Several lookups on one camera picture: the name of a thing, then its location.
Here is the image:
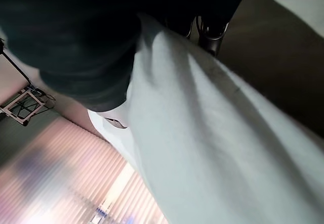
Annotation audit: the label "right robot hand black cloth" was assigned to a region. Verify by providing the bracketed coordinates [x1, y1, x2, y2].
[0, 0, 254, 112]

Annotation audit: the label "white blanket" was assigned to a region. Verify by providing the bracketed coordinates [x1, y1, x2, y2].
[87, 13, 324, 224]

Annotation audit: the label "black stand pole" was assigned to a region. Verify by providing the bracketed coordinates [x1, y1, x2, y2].
[0, 38, 35, 89]

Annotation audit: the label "window blinds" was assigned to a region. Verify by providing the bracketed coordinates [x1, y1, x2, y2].
[0, 119, 168, 224]

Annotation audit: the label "black cable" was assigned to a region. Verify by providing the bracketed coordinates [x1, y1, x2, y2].
[35, 88, 56, 110]

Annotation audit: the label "white frame cart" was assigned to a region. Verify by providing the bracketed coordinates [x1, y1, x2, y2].
[0, 87, 47, 127]

